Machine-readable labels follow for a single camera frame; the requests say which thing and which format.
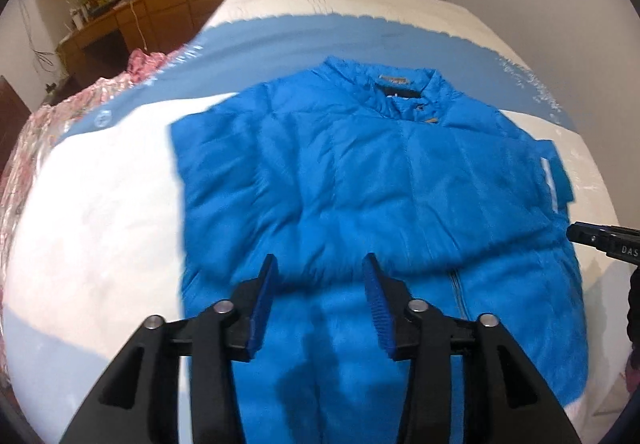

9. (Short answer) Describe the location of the blue puffer jacket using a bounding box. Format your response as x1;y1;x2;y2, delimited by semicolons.
170;58;588;443

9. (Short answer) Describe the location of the blue white striped blanket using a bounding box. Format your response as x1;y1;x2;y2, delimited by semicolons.
4;0;630;443

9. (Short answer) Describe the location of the pink floral quilt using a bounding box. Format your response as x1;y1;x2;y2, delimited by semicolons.
0;48;174;285

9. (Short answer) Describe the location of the wooden desk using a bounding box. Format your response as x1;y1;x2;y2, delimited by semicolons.
56;0;157;80

